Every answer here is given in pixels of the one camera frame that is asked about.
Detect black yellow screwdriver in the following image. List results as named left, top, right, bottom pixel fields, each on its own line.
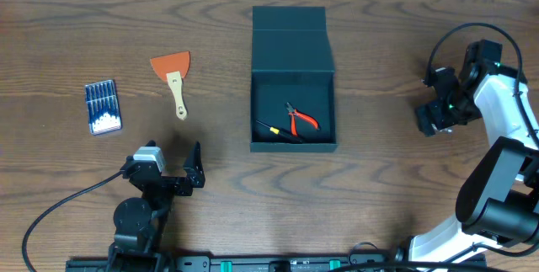
left=255, top=120, right=304, bottom=143

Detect red handled pliers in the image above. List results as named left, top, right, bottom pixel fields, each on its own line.
left=284, top=101, right=322, bottom=141

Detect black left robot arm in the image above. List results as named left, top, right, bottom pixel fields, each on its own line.
left=104, top=141, right=205, bottom=272

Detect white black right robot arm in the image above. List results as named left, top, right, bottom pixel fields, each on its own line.
left=397, top=40, right=538, bottom=264

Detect blue precision screwdriver set case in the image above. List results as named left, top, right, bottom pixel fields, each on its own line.
left=85, top=79, right=122, bottom=136

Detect dark green open box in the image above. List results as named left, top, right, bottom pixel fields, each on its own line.
left=250, top=6, right=338, bottom=152

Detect orange scraper wooden handle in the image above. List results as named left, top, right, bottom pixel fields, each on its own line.
left=150, top=51, right=190, bottom=120

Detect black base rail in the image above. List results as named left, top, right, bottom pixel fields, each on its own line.
left=65, top=253, right=488, bottom=272

